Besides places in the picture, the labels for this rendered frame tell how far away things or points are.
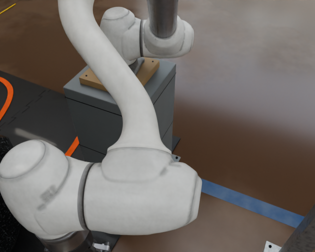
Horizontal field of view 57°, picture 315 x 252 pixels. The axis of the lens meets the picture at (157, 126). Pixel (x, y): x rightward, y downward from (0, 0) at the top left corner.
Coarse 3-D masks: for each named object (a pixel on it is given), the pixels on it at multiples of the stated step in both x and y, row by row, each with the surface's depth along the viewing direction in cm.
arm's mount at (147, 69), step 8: (144, 64) 138; (152, 64) 138; (88, 72) 134; (144, 72) 134; (152, 72) 137; (80, 80) 132; (88, 80) 130; (96, 80) 130; (144, 80) 131; (104, 88) 129
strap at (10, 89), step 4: (0, 80) 264; (4, 80) 264; (4, 84) 260; (8, 84) 260; (8, 88) 256; (12, 88) 256; (8, 92) 252; (12, 92) 252; (8, 96) 248; (12, 96) 248; (8, 100) 244; (4, 104) 241; (8, 104) 241; (4, 108) 237; (0, 112) 234; (4, 112) 234; (0, 116) 231; (76, 136) 216; (76, 140) 213; (72, 144) 210; (76, 144) 210; (72, 148) 208; (68, 152) 205; (72, 152) 205
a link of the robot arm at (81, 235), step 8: (72, 232) 48; (80, 232) 50; (40, 240) 49; (48, 240) 47; (56, 240) 47; (64, 240) 48; (72, 240) 49; (80, 240) 51; (48, 248) 50; (56, 248) 49; (64, 248) 49; (72, 248) 50
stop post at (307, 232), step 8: (312, 208) 118; (312, 216) 113; (304, 224) 121; (312, 224) 114; (296, 232) 129; (304, 232) 120; (312, 232) 117; (288, 240) 138; (296, 240) 126; (304, 240) 123; (312, 240) 121; (264, 248) 159; (272, 248) 159; (280, 248) 149; (288, 248) 133; (296, 248) 130; (304, 248) 127; (312, 248) 124
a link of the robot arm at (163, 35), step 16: (160, 0) 82; (176, 0) 87; (160, 16) 92; (176, 16) 100; (144, 32) 115; (160, 32) 105; (176, 32) 111; (192, 32) 119; (144, 48) 120; (160, 48) 114; (176, 48) 117
